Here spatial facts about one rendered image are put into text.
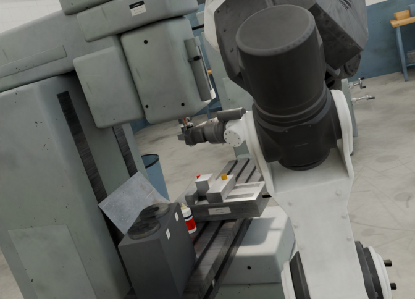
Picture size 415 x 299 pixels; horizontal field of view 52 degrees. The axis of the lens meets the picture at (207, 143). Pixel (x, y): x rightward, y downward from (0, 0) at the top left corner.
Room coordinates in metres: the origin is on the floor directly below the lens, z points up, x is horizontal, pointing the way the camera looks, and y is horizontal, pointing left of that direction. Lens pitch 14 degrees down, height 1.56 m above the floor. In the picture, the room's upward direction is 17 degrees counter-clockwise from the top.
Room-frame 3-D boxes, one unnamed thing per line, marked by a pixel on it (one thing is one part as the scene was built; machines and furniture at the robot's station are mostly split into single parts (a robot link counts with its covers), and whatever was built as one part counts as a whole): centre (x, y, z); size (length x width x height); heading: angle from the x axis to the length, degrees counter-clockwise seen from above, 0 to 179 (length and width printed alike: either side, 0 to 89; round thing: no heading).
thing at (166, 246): (1.11, 0.22, 1.02); 0.22 x 0.12 x 0.20; 166
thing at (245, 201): (1.46, 0.02, 0.97); 0.35 x 0.15 x 0.11; 63
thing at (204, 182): (1.48, 0.05, 1.03); 0.06 x 0.05 x 0.06; 153
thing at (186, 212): (1.38, 0.14, 0.97); 0.04 x 0.04 x 0.11
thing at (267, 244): (1.47, 0.05, 0.78); 0.50 x 0.35 x 0.12; 65
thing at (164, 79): (1.47, 0.06, 1.47); 0.21 x 0.19 x 0.32; 155
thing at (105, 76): (1.55, 0.23, 1.47); 0.24 x 0.19 x 0.26; 155
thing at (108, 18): (1.49, 0.09, 1.68); 0.34 x 0.24 x 0.10; 65
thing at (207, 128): (1.41, -0.02, 1.23); 0.13 x 0.12 x 0.10; 138
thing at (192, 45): (1.42, -0.05, 1.44); 0.04 x 0.04 x 0.21; 65
